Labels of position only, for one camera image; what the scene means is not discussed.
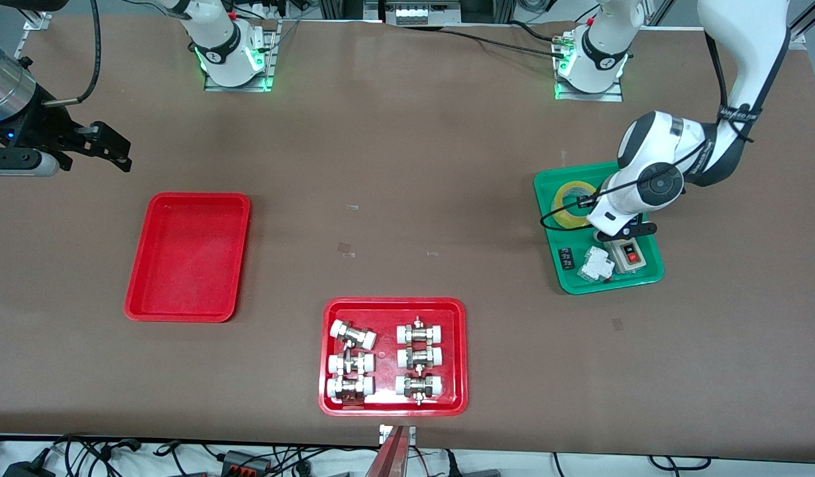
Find grey switch box red button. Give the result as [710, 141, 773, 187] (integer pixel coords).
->
[605, 238, 648, 274]

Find aluminium arm base plate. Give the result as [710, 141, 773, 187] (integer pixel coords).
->
[204, 20, 280, 92]
[555, 33, 624, 102]

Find aluminium frame with module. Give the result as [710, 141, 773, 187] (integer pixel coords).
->
[318, 0, 514, 27]

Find red aluminium profile bar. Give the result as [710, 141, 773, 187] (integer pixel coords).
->
[363, 424, 417, 477]

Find black cable on table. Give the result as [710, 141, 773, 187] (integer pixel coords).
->
[439, 21, 562, 56]

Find white capped metal pipe fitting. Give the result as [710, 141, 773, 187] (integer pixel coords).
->
[329, 319, 377, 350]
[396, 316, 445, 346]
[396, 344, 444, 371]
[328, 351, 375, 376]
[394, 372, 445, 405]
[327, 375, 375, 404]

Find yellow tape roll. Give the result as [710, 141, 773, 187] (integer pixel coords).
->
[551, 180, 600, 230]

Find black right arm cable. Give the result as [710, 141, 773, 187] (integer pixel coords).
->
[42, 0, 101, 107]

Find empty red plastic tray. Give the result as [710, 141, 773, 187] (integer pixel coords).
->
[124, 192, 251, 323]

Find black power adapter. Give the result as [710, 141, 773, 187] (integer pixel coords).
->
[2, 457, 56, 477]

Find black floor cable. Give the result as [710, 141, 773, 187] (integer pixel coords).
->
[648, 454, 713, 472]
[53, 434, 143, 464]

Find black box orange connectors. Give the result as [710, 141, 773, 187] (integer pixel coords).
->
[221, 450, 274, 477]

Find white circuit breaker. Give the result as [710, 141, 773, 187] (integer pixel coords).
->
[578, 246, 616, 282]

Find green plastic tray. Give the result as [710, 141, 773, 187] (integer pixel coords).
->
[533, 162, 665, 295]

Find red tray with fittings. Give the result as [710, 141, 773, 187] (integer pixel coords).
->
[319, 297, 468, 417]

